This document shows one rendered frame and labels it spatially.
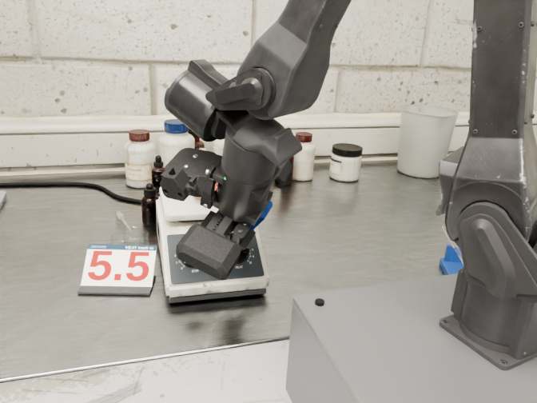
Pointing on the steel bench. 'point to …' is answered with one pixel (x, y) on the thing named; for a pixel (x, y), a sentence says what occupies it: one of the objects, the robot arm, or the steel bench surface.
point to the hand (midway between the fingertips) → (234, 231)
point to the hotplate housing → (177, 293)
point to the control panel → (252, 268)
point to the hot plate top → (183, 209)
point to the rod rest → (451, 261)
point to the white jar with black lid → (345, 162)
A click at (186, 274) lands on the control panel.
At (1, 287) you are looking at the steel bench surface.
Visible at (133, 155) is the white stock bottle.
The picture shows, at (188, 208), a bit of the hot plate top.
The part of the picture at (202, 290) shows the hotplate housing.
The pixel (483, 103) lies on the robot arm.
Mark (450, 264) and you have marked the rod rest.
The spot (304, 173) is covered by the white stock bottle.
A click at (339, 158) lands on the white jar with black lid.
